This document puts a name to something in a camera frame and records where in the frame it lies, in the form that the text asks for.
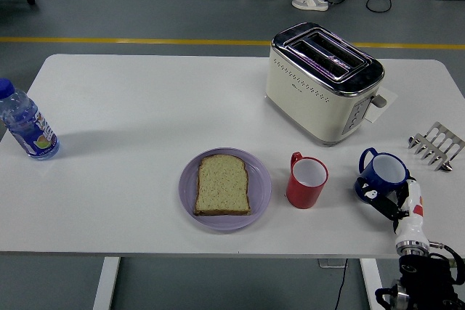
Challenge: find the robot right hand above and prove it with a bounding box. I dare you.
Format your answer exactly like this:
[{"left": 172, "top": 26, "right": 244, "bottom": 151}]
[{"left": 355, "top": 175, "right": 426, "bottom": 249}]

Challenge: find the blue enamel mug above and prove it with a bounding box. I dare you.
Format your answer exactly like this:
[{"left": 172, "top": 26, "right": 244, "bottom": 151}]
[{"left": 354, "top": 147, "right": 411, "bottom": 205}]

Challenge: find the slice of bread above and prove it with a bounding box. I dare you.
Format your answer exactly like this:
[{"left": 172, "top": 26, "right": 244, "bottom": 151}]
[{"left": 193, "top": 155, "right": 252, "bottom": 216}]

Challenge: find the white table leg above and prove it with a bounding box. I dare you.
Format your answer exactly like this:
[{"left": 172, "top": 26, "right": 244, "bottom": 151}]
[
  {"left": 359, "top": 258, "right": 389, "bottom": 310},
  {"left": 92, "top": 256, "right": 121, "bottom": 310}
]

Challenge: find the silver metal toast rack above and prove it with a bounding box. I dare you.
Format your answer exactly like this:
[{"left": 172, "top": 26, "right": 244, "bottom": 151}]
[{"left": 407, "top": 121, "right": 465, "bottom": 173}]

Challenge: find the grey under-table socket box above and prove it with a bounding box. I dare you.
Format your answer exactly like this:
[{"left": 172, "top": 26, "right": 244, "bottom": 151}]
[{"left": 318, "top": 258, "right": 349, "bottom": 269}]

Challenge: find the red enamel mug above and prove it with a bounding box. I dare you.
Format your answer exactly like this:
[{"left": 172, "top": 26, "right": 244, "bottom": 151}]
[{"left": 286, "top": 150, "right": 330, "bottom": 211}]

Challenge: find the white paper card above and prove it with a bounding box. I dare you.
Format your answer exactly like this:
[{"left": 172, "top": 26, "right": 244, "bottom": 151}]
[{"left": 365, "top": 86, "right": 398, "bottom": 124}]

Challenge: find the cream and chrome toaster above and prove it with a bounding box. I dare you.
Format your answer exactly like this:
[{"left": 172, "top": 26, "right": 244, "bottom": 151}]
[{"left": 264, "top": 22, "right": 388, "bottom": 147}]

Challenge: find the purple round plate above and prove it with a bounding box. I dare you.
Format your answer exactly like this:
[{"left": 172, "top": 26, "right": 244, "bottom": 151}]
[{"left": 178, "top": 147, "right": 272, "bottom": 232}]

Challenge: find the yellow floor tape line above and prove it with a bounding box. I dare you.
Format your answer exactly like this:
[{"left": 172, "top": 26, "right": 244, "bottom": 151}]
[{"left": 0, "top": 36, "right": 465, "bottom": 51}]

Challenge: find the blue-capped water bottle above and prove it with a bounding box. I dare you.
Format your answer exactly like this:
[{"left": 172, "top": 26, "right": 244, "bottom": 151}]
[{"left": 0, "top": 77, "right": 61, "bottom": 161}]

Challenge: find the black hanging power cable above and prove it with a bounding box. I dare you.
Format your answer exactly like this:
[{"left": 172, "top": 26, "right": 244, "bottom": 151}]
[{"left": 332, "top": 258, "right": 349, "bottom": 310}]

